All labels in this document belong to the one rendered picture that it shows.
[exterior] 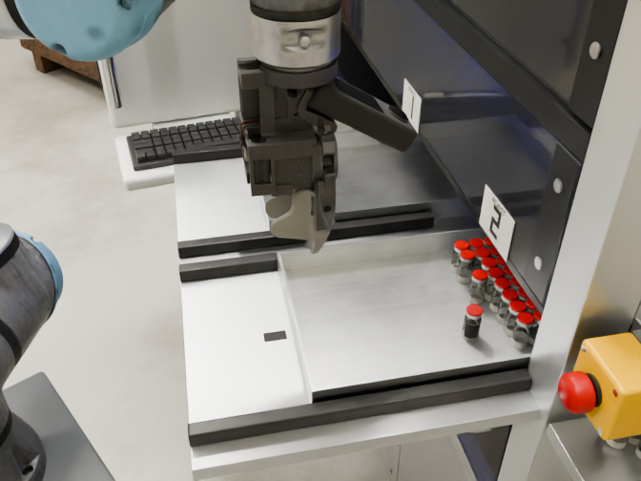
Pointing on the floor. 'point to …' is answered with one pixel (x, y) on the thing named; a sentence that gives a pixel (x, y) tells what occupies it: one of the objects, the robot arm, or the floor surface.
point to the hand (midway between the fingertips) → (320, 240)
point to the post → (589, 260)
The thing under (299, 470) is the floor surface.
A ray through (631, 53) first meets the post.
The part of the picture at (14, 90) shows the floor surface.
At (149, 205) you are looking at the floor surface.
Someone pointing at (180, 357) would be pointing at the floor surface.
